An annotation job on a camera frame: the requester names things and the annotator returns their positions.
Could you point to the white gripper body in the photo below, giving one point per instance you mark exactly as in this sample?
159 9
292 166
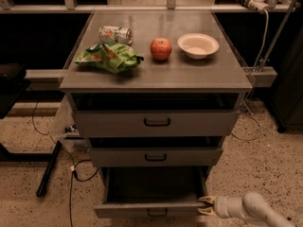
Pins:
222 205

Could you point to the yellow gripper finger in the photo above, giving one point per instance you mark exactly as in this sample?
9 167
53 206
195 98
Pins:
207 199
207 211

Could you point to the grey bottom drawer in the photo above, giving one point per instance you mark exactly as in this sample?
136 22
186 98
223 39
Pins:
152 192

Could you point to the grey drawer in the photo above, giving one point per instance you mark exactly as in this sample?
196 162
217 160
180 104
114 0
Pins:
157 151
154 114
152 192

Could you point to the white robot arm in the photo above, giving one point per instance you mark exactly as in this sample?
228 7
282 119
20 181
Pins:
251 208

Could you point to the grey middle drawer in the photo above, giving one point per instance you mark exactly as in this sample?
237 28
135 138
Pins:
157 151

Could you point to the grey drawer cabinet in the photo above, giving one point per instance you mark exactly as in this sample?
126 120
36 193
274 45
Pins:
217 74

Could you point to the grey top drawer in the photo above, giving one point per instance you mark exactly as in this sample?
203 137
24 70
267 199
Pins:
154 114

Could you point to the dark cabinet at right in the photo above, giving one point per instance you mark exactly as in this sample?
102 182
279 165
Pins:
286 96

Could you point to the white paper bowl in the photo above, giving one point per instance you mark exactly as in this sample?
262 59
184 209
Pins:
198 46

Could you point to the red apple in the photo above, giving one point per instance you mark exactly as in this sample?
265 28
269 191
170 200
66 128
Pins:
160 48

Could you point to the green chip bag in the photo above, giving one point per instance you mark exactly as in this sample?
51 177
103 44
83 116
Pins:
110 56

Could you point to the black table leg frame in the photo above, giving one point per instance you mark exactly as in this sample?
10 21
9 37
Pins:
49 158

